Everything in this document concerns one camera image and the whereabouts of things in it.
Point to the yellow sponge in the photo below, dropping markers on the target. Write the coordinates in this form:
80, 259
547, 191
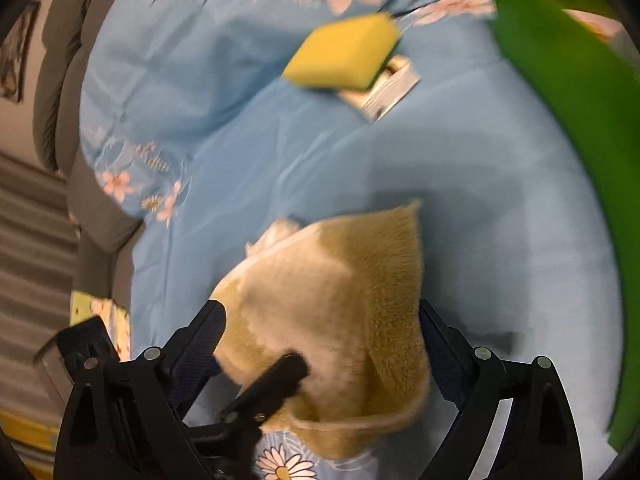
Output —
340, 50

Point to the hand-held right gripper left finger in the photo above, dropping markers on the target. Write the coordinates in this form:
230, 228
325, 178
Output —
200, 340

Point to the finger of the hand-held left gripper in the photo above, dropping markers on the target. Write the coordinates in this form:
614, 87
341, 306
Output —
280, 380

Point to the grey sofa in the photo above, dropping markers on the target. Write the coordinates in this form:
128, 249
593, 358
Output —
100, 210

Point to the yellow white fluffy cloth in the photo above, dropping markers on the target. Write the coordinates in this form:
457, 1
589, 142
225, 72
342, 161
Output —
340, 300

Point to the framed wall picture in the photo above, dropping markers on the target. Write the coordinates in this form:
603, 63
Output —
17, 60

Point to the blue floral bedsheet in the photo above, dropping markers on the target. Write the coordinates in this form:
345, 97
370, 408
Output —
250, 160

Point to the green cardboard box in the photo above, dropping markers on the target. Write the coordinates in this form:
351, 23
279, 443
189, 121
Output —
575, 110

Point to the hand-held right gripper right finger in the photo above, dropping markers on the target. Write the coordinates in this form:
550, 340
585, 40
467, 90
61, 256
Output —
442, 355

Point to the silver foil packet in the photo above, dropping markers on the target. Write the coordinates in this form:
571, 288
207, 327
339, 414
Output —
395, 87

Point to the yellow floral cloth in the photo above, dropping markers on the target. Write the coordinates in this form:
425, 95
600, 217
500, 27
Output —
112, 317

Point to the grey striped rug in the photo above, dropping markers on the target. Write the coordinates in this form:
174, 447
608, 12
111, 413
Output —
30, 260

